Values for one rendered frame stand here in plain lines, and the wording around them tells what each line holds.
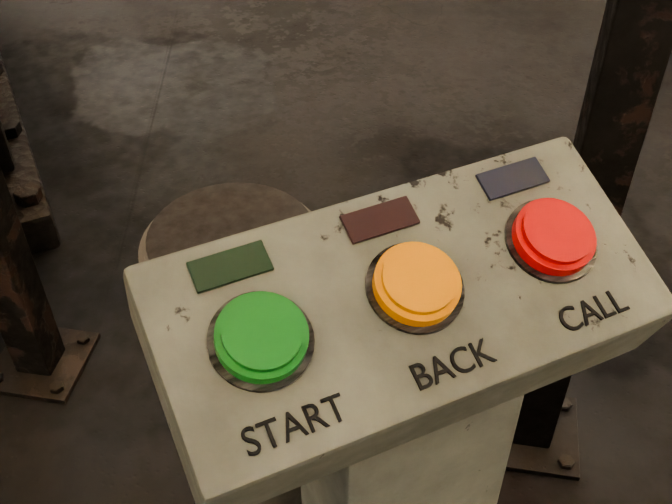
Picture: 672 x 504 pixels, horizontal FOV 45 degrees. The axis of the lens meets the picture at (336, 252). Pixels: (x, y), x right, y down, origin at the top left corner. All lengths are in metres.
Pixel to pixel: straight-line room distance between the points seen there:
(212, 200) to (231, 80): 1.16
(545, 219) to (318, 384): 0.14
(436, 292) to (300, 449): 0.09
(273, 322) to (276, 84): 1.36
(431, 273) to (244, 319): 0.09
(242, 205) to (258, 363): 0.23
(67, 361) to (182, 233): 0.66
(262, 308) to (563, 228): 0.15
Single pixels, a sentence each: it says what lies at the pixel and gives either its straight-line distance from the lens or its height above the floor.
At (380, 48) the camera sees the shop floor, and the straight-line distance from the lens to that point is 1.80.
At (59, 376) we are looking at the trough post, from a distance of 1.15.
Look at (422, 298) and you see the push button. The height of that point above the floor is 0.61.
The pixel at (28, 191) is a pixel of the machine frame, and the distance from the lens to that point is 1.33.
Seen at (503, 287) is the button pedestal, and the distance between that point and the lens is 0.38.
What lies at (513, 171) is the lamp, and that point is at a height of 0.62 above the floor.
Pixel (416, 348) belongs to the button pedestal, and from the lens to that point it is 0.36.
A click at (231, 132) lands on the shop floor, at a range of 1.54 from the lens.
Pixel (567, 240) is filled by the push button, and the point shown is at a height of 0.61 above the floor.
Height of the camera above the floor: 0.86
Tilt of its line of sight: 43 degrees down
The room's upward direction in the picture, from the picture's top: straight up
